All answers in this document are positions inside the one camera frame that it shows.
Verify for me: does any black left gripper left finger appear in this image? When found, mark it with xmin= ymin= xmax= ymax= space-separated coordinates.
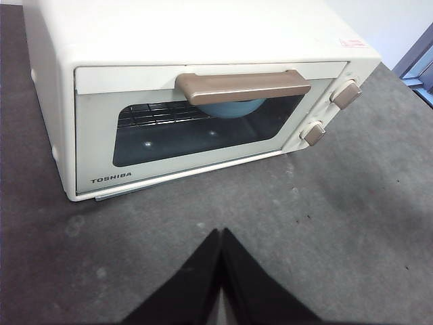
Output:
xmin=121 ymin=228 xmax=223 ymax=325

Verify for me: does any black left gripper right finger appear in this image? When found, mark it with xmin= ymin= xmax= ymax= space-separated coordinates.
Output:
xmin=221 ymin=227 xmax=322 ymax=325

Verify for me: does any blue bowl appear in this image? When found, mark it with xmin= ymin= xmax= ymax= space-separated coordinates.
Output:
xmin=199 ymin=97 xmax=269 ymax=121

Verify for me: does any beige oven knob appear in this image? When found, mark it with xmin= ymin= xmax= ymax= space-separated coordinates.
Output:
xmin=329 ymin=79 xmax=363 ymax=110
xmin=300 ymin=120 xmax=327 ymax=147

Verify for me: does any cream Toshiba toaster oven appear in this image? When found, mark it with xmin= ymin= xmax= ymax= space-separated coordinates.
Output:
xmin=25 ymin=0 xmax=384 ymax=204

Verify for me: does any metal wire oven rack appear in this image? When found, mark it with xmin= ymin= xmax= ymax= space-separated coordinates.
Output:
xmin=116 ymin=101 xmax=211 ymax=127

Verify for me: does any blue metal frame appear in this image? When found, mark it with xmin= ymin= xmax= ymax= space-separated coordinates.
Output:
xmin=393 ymin=22 xmax=433 ymax=110

